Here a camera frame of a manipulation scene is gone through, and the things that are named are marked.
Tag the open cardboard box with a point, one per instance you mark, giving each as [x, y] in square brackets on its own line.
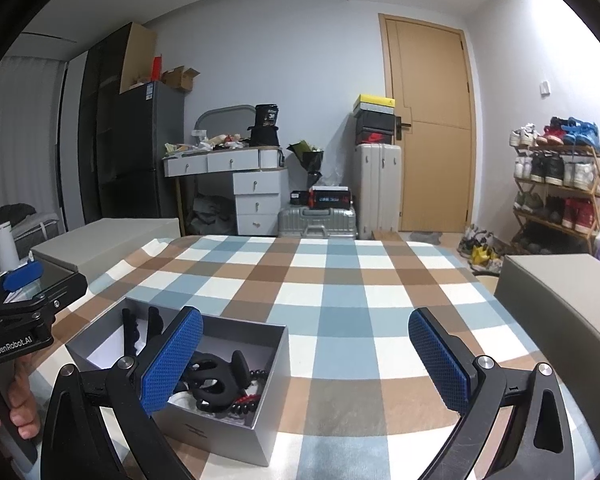
[180, 80]

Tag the grey doormat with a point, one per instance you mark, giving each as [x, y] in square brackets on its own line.
[425, 236]

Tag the white drawer dresser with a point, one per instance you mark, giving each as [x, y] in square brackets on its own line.
[250, 180]

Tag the slim black hair clip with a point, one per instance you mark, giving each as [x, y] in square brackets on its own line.
[140, 330]

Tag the white bottle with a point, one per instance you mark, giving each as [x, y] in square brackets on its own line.
[5, 247]

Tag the clutter of small packets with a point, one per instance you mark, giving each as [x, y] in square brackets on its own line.
[210, 142]

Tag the grey cardboard box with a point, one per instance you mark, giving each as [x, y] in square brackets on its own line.
[220, 440]

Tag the clear plastic bag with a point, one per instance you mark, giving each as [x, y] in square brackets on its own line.
[334, 179]

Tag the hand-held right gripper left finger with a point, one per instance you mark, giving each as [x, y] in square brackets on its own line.
[172, 360]

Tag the large black claw hair clip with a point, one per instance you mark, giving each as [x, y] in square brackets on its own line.
[215, 377]

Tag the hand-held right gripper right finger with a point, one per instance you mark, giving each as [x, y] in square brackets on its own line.
[437, 360]

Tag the black wrapped bouquet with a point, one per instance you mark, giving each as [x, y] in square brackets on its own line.
[307, 160]

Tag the oval mirror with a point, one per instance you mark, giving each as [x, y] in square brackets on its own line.
[225, 120]

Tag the grey padded stool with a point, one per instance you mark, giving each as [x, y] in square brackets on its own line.
[105, 245]
[555, 305]

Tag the white suitcase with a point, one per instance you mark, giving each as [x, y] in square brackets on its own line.
[377, 190]

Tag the checkered tablecloth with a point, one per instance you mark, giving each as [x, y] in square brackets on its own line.
[355, 310]

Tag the flat cardboard sheet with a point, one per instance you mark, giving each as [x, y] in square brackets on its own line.
[137, 55]

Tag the white tissue paper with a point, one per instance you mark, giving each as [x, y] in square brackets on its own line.
[180, 400]

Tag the dark grey bag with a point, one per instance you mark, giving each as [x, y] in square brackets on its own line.
[210, 217]

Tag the wooden door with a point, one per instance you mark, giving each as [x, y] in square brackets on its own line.
[430, 170]

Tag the yellow shoe box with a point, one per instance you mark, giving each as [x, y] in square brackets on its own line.
[375, 103]

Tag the black paper bag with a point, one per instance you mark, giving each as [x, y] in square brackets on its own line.
[265, 125]

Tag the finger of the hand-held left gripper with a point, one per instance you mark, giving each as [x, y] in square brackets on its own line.
[22, 276]
[67, 294]

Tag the white curtain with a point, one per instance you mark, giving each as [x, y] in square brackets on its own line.
[20, 135]

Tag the small black box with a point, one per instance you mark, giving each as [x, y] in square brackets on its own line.
[300, 198]

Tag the white light switch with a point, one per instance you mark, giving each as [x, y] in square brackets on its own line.
[544, 88]

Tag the person's left hand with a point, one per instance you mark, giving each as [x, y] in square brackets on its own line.
[24, 405]

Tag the loose pile of shoes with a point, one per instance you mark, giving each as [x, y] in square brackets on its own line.
[480, 250]

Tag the silver suitcase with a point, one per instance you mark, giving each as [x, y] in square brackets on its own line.
[317, 222]

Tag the wooden shoe rack with shoes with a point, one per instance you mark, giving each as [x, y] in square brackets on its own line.
[555, 170]

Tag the black wardrobe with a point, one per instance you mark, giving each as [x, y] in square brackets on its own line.
[105, 135]

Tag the grey refrigerator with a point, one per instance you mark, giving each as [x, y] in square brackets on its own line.
[160, 160]

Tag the red and black shoe box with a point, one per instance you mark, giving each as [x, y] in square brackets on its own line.
[376, 136]

